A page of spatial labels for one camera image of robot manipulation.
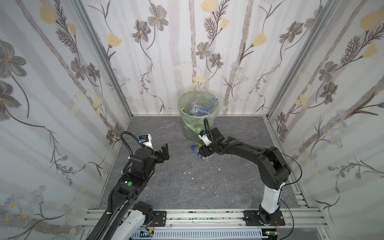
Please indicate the aluminium corner post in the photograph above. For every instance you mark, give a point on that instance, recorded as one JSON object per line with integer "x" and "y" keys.
{"x": 102, "y": 55}
{"x": 322, "y": 21}

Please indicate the left aluminium corner post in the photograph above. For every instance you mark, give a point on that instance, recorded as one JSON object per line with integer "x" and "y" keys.
{"x": 102, "y": 55}

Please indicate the metal mesh waste bin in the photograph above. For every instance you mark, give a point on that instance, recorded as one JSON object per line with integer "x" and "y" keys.
{"x": 195, "y": 129}

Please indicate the clear bottle white cap barcode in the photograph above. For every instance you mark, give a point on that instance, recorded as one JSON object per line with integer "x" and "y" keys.
{"x": 211, "y": 103}

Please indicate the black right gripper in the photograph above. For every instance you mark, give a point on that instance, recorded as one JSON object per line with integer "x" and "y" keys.
{"x": 205, "y": 149}

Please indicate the right aluminium corner post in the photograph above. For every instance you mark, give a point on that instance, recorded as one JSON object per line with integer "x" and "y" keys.
{"x": 322, "y": 21}

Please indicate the white slotted cable duct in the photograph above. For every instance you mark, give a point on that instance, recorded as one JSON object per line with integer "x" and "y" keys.
{"x": 201, "y": 234}

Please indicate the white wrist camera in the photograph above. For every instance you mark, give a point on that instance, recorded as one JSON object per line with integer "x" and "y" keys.
{"x": 204, "y": 137}
{"x": 146, "y": 140}

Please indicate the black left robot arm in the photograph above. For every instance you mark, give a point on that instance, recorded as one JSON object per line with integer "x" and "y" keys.
{"x": 124, "y": 213}

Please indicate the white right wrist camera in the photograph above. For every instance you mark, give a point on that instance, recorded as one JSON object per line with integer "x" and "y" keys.
{"x": 204, "y": 137}

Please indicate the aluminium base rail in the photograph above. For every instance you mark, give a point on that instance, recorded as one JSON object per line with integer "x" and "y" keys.
{"x": 291, "y": 223}

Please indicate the soda water bottle blue cap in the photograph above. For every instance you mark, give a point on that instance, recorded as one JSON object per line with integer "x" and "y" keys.
{"x": 198, "y": 111}

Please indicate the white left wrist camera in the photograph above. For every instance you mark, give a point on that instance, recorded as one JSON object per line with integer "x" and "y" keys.
{"x": 146, "y": 140}

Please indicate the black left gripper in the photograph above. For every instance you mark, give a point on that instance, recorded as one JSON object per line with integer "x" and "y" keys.
{"x": 159, "y": 153}

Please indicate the green plastic bin liner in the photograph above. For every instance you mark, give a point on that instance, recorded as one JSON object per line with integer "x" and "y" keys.
{"x": 192, "y": 120}

